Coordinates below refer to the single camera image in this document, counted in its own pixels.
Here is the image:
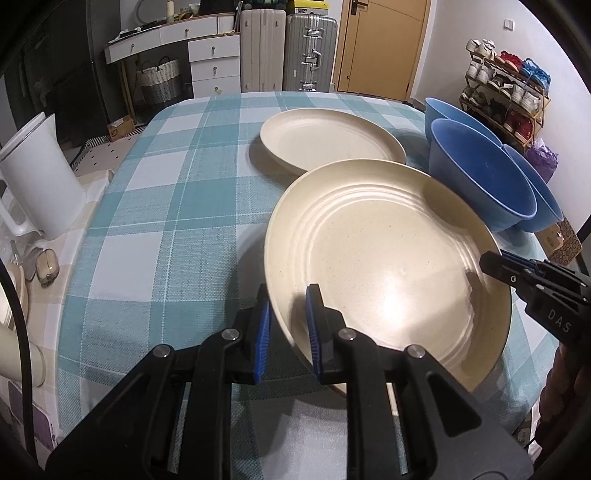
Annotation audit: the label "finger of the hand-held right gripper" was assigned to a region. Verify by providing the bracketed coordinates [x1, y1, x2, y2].
[501, 250, 591, 291]
[479, 251, 533, 292]

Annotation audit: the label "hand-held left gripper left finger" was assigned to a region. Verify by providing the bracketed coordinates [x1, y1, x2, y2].
[44, 284, 273, 480]

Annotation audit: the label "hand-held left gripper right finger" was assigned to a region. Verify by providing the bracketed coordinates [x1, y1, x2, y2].
[305, 284, 536, 480]

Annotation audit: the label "blue bowl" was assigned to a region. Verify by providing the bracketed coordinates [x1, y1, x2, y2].
[424, 97, 504, 148]
[502, 144, 565, 234]
[428, 119, 539, 233]

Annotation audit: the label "cream ribbed plate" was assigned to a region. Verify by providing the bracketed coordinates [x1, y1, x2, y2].
[259, 108, 407, 177]
[264, 160, 513, 398]

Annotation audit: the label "person's right hand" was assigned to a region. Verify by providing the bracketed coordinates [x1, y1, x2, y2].
[540, 348, 583, 462]

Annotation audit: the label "patterned cardboard box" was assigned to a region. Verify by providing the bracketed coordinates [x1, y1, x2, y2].
[542, 217, 583, 266]

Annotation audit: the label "purple bag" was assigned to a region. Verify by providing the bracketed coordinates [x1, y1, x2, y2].
[526, 141, 555, 183]

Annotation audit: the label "teal checked tablecloth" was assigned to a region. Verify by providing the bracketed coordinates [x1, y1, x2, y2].
[58, 91, 561, 480]

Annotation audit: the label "wooden shoe rack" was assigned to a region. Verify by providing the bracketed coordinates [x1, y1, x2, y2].
[459, 39, 552, 155]

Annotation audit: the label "rows of shoes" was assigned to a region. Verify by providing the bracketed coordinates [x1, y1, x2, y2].
[462, 39, 552, 141]

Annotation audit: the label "cream cylinder container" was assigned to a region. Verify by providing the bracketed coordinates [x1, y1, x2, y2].
[0, 323, 47, 386]

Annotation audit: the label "small cardboard box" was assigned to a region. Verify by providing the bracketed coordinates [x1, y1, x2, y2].
[107, 115, 136, 141]

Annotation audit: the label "wooden door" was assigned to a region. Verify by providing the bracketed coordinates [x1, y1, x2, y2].
[333, 0, 432, 100]

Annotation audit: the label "white kettle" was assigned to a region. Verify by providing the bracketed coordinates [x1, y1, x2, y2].
[0, 112, 88, 241]

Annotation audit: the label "woven laundry basket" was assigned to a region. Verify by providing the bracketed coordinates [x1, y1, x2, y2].
[136, 56, 182, 104]

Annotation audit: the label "white desk with drawers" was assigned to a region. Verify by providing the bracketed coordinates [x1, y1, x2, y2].
[104, 16, 242, 121]

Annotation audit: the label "beige suitcase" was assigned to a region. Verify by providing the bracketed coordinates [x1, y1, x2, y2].
[240, 8, 287, 93]

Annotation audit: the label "silver suitcase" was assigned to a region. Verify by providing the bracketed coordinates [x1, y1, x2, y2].
[283, 14, 339, 93]

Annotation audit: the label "black cable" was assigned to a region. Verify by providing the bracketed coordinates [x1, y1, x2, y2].
[0, 261, 35, 448]

